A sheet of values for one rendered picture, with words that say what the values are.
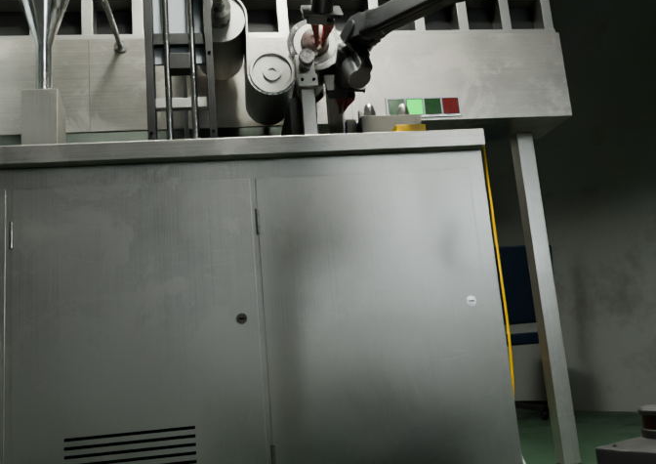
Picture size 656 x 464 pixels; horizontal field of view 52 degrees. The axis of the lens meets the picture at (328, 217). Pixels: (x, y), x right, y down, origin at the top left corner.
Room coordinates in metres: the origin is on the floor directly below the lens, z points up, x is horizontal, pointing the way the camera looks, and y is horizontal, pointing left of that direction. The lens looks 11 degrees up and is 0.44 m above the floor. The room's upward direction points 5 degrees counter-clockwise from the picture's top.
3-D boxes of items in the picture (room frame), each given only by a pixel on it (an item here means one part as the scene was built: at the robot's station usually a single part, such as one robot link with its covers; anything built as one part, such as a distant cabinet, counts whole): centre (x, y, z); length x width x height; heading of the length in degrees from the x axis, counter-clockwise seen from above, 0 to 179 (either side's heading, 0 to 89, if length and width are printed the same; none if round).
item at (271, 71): (1.80, 0.13, 1.18); 0.26 x 0.12 x 0.12; 9
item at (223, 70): (1.79, 0.26, 1.34); 0.25 x 0.14 x 0.14; 9
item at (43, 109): (1.69, 0.72, 1.19); 0.14 x 0.14 x 0.57
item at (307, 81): (1.65, 0.02, 1.05); 0.06 x 0.05 x 0.31; 9
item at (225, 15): (1.63, 0.24, 1.34); 0.06 x 0.06 x 0.06; 9
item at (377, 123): (1.88, -0.16, 1.00); 0.40 x 0.16 x 0.06; 9
